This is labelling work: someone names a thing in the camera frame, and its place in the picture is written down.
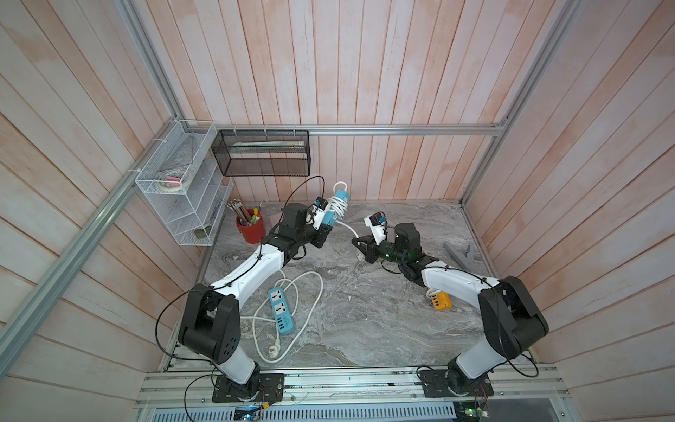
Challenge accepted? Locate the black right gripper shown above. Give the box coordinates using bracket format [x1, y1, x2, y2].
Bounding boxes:
[352, 235, 408, 267]

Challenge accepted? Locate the blue power strip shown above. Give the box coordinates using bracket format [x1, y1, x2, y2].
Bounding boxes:
[325, 190, 350, 226]
[268, 288, 295, 335]

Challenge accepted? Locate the white cord of strip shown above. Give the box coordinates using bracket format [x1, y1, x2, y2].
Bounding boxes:
[325, 181, 366, 262]

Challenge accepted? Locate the orange power strip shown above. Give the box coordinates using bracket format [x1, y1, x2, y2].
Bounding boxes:
[430, 292, 453, 311]

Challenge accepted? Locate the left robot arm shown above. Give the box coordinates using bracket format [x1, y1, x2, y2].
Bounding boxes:
[179, 202, 339, 385]

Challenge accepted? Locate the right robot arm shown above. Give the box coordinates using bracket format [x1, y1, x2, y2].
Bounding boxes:
[352, 223, 549, 395]

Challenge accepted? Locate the red metal pencil bucket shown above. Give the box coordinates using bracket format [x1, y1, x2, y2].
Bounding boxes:
[237, 209, 266, 244]

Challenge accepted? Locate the bundle of pencils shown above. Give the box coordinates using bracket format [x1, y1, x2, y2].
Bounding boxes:
[227, 199, 261, 226]

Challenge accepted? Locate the grey plastic stand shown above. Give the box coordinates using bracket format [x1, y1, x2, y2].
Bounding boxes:
[443, 242, 475, 272]

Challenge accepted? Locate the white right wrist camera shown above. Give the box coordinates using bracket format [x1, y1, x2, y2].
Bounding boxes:
[364, 211, 388, 245]

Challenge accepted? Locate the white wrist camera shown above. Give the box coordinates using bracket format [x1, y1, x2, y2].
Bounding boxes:
[309, 196, 330, 230]
[364, 211, 388, 245]

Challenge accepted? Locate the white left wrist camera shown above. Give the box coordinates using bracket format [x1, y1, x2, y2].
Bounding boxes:
[309, 196, 330, 230]

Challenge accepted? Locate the black mesh wall basket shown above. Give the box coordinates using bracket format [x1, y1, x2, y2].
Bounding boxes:
[211, 129, 311, 178]

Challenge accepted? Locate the white cord of blue strips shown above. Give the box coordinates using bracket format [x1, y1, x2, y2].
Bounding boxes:
[234, 268, 326, 366]

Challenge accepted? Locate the white wire mesh shelf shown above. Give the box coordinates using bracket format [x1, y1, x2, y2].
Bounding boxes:
[135, 120, 232, 246]

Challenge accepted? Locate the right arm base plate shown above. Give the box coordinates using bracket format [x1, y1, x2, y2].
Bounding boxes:
[416, 366, 494, 398]

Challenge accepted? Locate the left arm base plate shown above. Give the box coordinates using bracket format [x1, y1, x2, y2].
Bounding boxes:
[212, 372, 285, 404]

